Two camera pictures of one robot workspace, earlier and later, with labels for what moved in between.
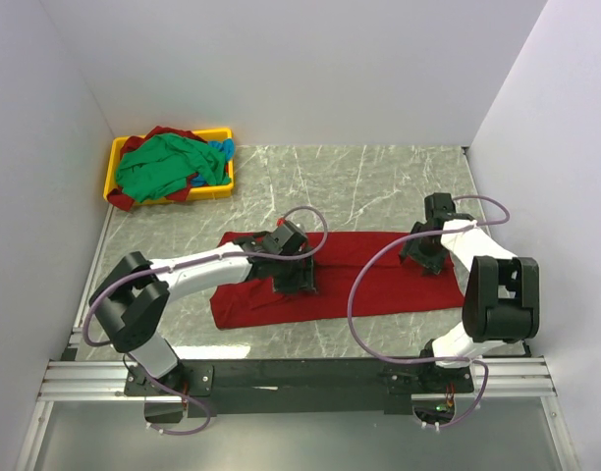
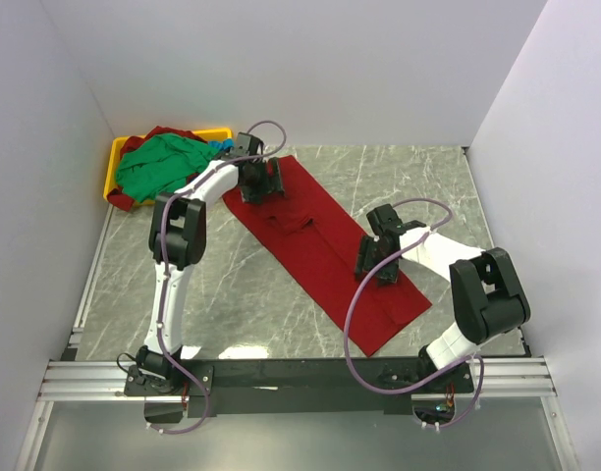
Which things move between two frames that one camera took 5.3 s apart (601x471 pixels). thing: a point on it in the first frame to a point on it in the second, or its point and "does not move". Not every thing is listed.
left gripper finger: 305,269 to 274,177
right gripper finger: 436,262 to 388,274
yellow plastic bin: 207,191 does not move
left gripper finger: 286,284 to 253,193
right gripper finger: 408,249 to 362,256
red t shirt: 355,274 to 316,241
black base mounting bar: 304,387 does not move
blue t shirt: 228,147 does not move
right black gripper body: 425,259 to 376,256
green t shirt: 166,162 does not move
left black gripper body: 295,282 to 263,182
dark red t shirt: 122,200 does not move
